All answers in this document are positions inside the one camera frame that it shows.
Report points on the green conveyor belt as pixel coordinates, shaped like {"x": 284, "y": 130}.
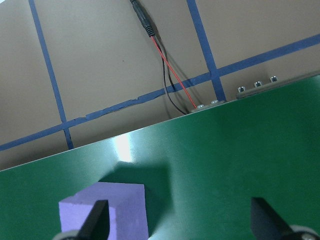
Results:
{"x": 225, "y": 150}

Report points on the purple foam block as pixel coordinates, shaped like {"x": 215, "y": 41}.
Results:
{"x": 130, "y": 207}

